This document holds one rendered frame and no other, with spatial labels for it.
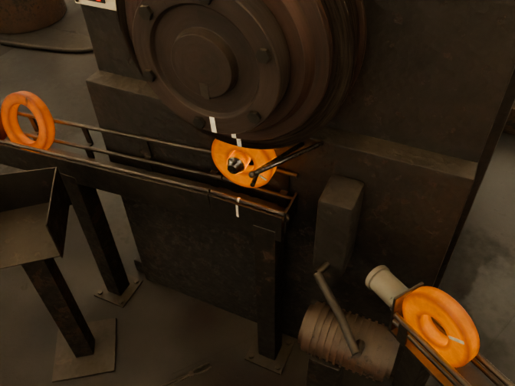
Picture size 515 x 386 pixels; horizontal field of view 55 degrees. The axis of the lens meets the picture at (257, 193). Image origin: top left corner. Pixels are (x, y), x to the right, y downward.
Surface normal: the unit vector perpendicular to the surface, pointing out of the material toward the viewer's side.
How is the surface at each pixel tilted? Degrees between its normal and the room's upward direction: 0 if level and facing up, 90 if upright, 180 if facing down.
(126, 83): 0
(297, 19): 63
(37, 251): 5
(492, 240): 0
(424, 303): 90
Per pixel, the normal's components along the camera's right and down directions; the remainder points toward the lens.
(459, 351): -0.83, 0.40
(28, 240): -0.11, -0.70
